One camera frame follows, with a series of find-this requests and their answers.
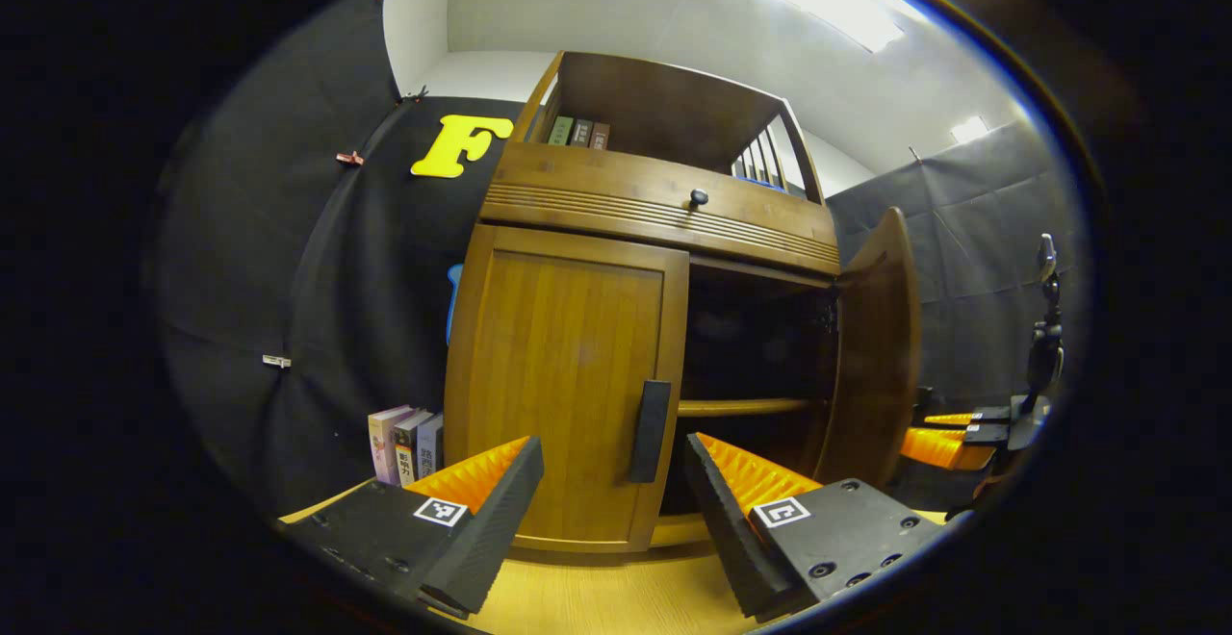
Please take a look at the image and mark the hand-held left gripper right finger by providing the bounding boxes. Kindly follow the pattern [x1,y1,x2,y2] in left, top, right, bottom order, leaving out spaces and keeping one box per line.
[683,431,949,622]

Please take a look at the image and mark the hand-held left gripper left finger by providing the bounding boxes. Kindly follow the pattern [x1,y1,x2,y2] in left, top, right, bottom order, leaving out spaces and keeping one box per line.
[279,436,546,620]

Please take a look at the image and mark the wooden cabinet door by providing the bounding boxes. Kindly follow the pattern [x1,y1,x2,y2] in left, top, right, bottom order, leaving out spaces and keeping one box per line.
[813,207,922,490]
[445,223,691,554]

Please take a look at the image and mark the wooden double-door shoe cabinet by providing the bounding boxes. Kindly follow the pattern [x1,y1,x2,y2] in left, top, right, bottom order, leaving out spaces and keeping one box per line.
[443,50,923,554]

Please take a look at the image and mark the grey purple book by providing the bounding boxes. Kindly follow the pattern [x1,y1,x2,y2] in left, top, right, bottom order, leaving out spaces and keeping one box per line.
[417,412,446,480]

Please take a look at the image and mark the wooden inner shelf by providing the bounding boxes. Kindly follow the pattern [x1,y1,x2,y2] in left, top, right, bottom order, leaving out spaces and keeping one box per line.
[677,397,829,418]

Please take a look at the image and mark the pink and white book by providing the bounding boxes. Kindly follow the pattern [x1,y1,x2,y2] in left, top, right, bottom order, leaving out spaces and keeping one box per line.
[368,404,415,487]

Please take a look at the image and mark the black backdrop cloth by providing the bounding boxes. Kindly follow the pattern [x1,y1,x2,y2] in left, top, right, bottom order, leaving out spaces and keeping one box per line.
[159,0,1074,521]

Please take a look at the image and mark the wooden drawer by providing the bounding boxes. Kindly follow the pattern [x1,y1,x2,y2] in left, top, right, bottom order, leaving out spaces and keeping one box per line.
[478,141,841,275]

